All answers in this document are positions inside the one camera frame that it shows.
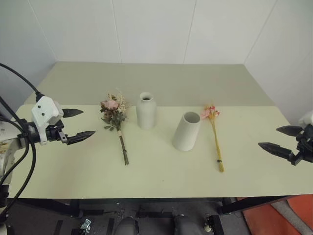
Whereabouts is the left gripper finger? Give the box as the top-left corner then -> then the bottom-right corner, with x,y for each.
62,108 -> 84,119
66,131 -> 96,146

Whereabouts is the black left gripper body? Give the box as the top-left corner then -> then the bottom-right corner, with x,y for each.
45,119 -> 69,145

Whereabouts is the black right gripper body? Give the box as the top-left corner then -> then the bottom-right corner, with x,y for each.
290,123 -> 313,167

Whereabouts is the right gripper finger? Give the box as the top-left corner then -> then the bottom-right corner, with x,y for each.
258,142 -> 294,162
276,125 -> 303,137

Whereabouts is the white bottle-shaped vase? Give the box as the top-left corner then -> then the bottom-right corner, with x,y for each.
136,92 -> 157,130

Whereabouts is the pink flowers yellow stems bunch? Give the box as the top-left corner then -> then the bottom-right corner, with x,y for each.
200,103 -> 226,173

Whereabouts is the white conical vase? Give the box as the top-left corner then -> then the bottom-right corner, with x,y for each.
172,111 -> 202,152

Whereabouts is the pink rose dried bouquet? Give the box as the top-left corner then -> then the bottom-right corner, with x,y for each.
99,87 -> 130,166

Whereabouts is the orange floor mat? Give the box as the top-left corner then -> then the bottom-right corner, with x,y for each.
241,195 -> 313,235

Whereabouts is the silver caster wheel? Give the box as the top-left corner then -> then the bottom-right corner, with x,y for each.
79,218 -> 92,231

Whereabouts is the dark rounded shape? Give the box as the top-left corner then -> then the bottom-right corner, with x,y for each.
114,216 -> 138,235

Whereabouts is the white caster wheel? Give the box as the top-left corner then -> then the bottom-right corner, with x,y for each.
203,216 -> 212,234

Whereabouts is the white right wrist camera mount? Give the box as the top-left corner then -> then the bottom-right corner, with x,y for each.
298,111 -> 313,129

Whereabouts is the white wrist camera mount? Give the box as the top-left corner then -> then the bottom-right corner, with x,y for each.
31,96 -> 64,146
298,111 -> 313,129

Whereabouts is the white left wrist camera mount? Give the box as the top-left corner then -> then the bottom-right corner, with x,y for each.
31,96 -> 64,146

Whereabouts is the black looping arm cable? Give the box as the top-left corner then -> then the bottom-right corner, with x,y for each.
0,95 -> 37,221

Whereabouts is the thick black plugged arm cable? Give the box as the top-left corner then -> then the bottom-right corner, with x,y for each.
0,62 -> 45,102

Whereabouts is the black metal table frame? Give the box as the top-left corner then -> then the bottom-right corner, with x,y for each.
6,195 -> 296,235

